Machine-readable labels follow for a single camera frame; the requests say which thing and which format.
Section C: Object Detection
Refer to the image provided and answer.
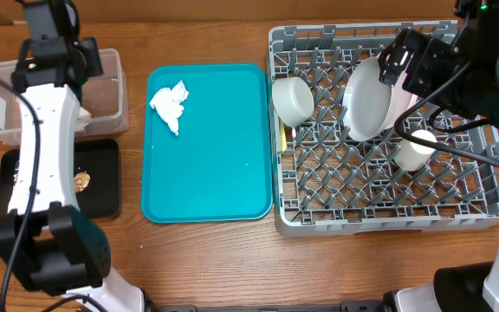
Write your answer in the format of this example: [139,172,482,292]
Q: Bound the white round plate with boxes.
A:
[382,71,418,130]

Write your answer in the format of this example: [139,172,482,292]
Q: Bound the grey round plate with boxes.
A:
[342,57,392,141]

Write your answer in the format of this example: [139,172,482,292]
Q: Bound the white cup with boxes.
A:
[393,140,435,172]

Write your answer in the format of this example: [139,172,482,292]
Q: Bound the grey bowl of rice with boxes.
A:
[272,77,314,127]

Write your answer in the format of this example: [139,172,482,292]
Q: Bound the yellow plastic spoon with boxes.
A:
[279,120,288,153]

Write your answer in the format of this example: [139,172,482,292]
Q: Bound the white napkin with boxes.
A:
[149,81,189,136]

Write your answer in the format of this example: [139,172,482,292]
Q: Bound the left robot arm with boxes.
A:
[0,0,154,311]

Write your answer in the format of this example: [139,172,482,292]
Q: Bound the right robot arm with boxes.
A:
[379,0,499,311]

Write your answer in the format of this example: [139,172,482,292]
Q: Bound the grey dishwasher rack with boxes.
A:
[268,22,499,237]

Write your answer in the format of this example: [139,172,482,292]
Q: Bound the teal serving tray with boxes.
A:
[140,63,274,224]

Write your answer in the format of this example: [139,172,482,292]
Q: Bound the clear plastic bin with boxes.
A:
[0,49,129,146]

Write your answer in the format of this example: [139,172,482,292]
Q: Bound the black plastic tray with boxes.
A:
[0,139,121,218]

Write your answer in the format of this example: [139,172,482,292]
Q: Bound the brown food scrap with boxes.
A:
[74,172,91,193]

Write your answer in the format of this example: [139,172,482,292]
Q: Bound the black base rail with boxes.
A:
[146,300,397,312]

